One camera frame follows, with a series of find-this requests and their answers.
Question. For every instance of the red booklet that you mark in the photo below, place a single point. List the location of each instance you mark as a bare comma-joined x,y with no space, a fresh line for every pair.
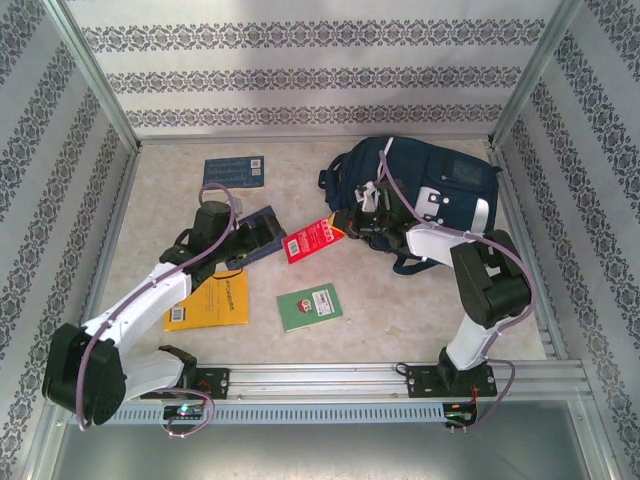
310,240

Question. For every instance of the blue book with yellow label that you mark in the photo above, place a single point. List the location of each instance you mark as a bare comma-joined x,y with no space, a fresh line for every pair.
240,260

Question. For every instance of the small circuit board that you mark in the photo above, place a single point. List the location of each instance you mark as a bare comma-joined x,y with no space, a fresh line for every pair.
457,412
185,411

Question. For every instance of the aluminium frame post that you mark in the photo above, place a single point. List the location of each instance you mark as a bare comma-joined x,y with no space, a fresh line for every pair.
534,75
95,75

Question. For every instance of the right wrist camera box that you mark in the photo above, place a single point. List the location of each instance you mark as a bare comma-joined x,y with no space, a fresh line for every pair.
369,196

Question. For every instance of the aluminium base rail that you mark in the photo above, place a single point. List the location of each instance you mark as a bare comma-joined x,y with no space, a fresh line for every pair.
320,380

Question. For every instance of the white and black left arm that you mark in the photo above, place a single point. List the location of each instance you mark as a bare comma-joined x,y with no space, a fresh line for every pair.
140,305

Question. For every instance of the blue book with barcodes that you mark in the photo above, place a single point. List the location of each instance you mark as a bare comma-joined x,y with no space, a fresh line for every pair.
225,175

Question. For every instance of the aluminium frame side bar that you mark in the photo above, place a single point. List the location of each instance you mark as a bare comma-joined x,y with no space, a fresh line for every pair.
107,250
527,250

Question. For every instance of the navy blue backpack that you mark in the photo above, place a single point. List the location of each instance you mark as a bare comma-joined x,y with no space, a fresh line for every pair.
425,170

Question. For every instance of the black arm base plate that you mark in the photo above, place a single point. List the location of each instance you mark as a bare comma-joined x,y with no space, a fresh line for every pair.
220,382
422,382

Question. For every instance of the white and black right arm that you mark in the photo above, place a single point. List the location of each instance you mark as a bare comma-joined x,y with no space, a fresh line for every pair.
472,345

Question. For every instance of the aluminium frame cross bar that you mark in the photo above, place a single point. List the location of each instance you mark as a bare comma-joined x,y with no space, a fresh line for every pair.
300,138

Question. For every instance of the green booklet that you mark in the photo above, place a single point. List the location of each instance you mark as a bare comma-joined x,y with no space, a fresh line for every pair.
310,310

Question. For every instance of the grey sheet metal panel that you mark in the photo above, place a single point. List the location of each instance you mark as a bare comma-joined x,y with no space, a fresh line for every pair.
320,455

